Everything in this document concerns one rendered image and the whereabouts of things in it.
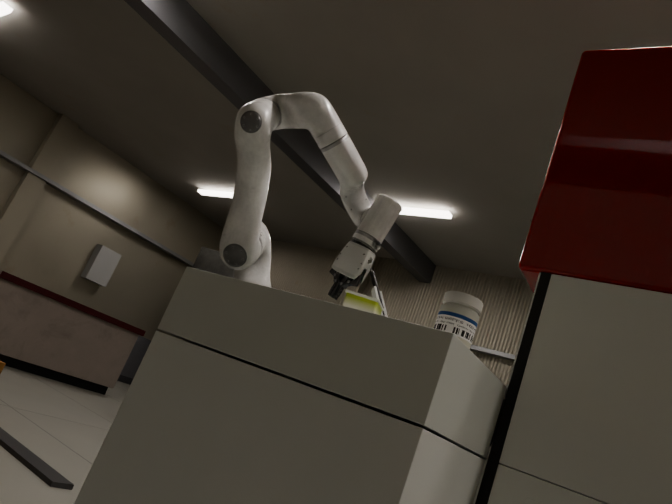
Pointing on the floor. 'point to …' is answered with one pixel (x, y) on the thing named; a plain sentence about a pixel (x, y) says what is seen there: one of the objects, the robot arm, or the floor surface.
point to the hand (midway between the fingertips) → (335, 291)
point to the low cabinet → (61, 337)
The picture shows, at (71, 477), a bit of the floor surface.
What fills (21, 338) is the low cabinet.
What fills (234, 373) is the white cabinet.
